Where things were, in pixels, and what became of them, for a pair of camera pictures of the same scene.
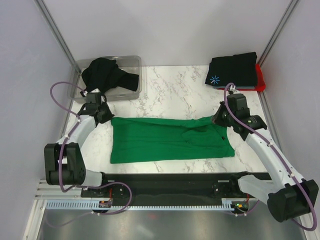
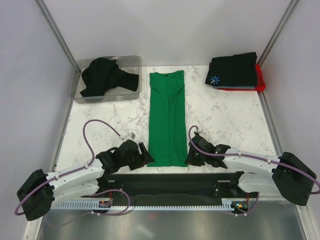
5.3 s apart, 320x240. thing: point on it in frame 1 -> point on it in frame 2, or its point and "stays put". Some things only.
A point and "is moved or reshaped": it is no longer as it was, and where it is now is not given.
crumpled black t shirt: [103, 73] stays put
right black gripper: [216, 118] -> [190, 160]
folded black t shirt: [240, 69] stays put
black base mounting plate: [168, 185] stays put
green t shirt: [141, 139] is moved or reshaped
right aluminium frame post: [278, 31] stays put
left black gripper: [109, 115] -> [147, 158]
